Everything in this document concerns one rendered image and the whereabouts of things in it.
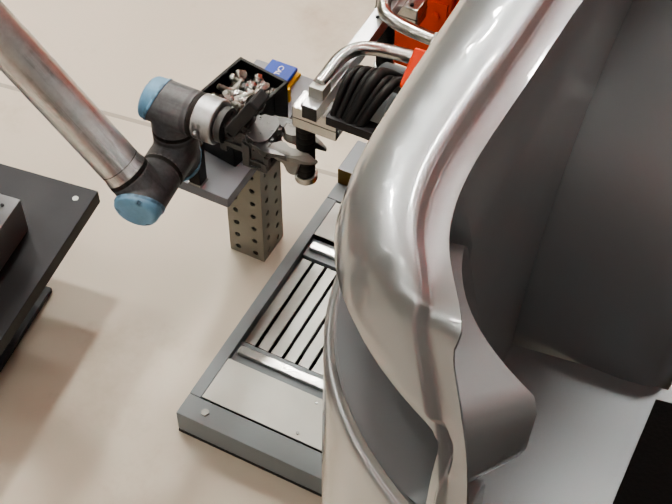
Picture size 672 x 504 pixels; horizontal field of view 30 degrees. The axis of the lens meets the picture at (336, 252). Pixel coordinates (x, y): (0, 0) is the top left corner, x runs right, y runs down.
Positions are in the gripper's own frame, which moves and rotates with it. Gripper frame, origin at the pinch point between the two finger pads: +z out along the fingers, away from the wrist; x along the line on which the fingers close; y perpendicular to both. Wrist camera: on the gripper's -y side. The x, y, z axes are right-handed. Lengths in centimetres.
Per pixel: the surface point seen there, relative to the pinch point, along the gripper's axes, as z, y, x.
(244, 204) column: -36, 63, -30
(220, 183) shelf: -31, 38, -14
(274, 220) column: -31, 73, -36
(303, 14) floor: -68, 83, -121
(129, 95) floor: -95, 83, -66
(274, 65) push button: -38, 35, -51
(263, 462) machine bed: -1, 79, 23
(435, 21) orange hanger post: -1, 14, -60
